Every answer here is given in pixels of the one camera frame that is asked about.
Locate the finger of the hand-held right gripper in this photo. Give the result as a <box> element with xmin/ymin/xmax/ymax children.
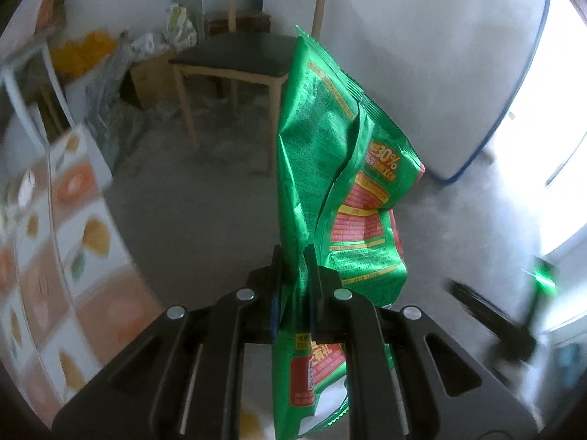
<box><xmin>449</xmin><ymin>281</ymin><xmax>505</xmax><ymax>326</ymax></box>

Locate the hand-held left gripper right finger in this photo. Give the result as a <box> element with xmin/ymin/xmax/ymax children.
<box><xmin>305</xmin><ymin>244</ymin><xmax>537</xmax><ymax>440</ymax></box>

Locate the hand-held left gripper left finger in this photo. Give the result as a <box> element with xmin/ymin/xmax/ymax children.
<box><xmin>51</xmin><ymin>245</ymin><xmax>285</xmax><ymax>440</ymax></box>

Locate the green snack bag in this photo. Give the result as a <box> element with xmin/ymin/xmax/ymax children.
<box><xmin>270</xmin><ymin>25</ymin><xmax>427</xmax><ymax>440</ymax></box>

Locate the greenish plastic bag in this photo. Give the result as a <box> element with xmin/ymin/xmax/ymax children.
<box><xmin>98</xmin><ymin>101</ymin><xmax>152</xmax><ymax>170</ymax></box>

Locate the wooden chair with dark seat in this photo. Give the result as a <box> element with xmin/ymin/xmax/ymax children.
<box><xmin>169</xmin><ymin>0</ymin><xmax>340</xmax><ymax>179</ymax></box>

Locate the white board with blue edge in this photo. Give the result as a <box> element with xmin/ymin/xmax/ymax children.
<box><xmin>321</xmin><ymin>0</ymin><xmax>555</xmax><ymax>186</ymax></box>

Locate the cardboard box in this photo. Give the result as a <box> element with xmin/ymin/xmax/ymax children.
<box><xmin>120</xmin><ymin>55</ymin><xmax>184</xmax><ymax>111</ymax></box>

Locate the brown wooden box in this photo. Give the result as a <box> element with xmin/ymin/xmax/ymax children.
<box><xmin>203</xmin><ymin>9</ymin><xmax>272</xmax><ymax>40</ymax></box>

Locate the grey plastic bag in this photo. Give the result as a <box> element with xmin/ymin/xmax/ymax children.
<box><xmin>85</xmin><ymin>50</ymin><xmax>134</xmax><ymax>120</ymax></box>

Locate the white plastic bag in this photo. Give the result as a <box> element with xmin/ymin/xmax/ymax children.
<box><xmin>163</xmin><ymin>4</ymin><xmax>199</xmax><ymax>51</ymax></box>

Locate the yellow plastic bag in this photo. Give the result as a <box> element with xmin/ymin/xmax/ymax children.
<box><xmin>48</xmin><ymin>31</ymin><xmax>119</xmax><ymax>78</ymax></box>

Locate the white metal shelf table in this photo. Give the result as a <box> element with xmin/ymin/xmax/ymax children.
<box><xmin>0</xmin><ymin>39</ymin><xmax>76</xmax><ymax>147</ymax></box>

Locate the pink plastic bag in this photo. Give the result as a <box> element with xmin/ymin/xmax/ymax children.
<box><xmin>32</xmin><ymin>0</ymin><xmax>69</xmax><ymax>35</ymax></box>

